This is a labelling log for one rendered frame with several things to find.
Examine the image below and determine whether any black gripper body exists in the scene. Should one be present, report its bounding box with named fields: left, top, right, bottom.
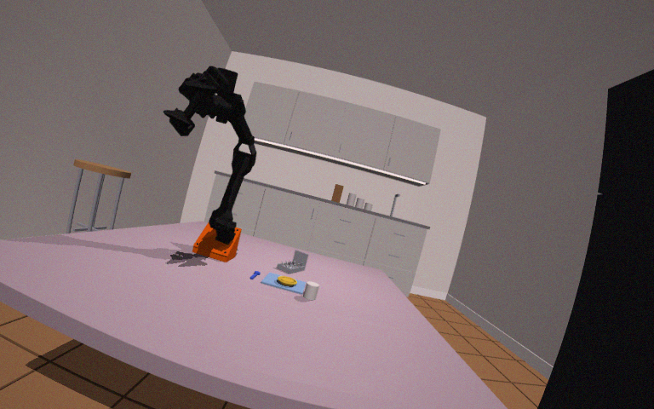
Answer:
left=169, top=66, right=229, bottom=136

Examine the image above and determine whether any white cylinder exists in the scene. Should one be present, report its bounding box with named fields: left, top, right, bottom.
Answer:
left=303, top=281, right=319, bottom=300

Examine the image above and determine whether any grey dish rack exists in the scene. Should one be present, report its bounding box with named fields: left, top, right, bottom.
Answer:
left=276, top=250, right=308, bottom=274

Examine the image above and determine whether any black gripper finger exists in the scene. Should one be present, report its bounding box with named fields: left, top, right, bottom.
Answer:
left=163, top=108, right=190, bottom=131
left=184, top=71, right=220, bottom=95

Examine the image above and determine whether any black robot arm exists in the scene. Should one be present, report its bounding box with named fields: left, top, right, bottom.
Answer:
left=178, top=67, right=256, bottom=245

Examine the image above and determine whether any light blue placemat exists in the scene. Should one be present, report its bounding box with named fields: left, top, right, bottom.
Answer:
left=261, top=273, right=306, bottom=295

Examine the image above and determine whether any yellow plate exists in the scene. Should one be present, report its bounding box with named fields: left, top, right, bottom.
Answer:
left=278, top=276, right=297, bottom=286

